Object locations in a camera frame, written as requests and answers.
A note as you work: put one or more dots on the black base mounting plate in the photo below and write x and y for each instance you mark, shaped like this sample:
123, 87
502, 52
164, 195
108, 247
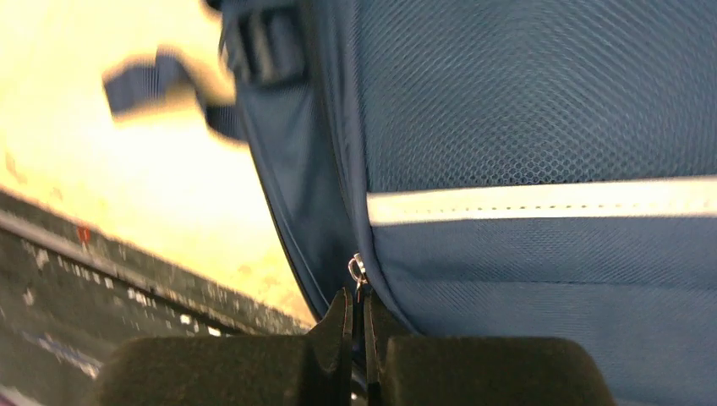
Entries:
70, 296

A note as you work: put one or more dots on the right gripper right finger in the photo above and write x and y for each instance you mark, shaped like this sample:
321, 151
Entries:
408, 369

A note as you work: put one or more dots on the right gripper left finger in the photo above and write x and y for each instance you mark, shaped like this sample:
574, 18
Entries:
309, 369

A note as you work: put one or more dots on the navy blue student backpack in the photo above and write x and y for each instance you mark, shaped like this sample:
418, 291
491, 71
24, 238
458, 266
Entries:
495, 169

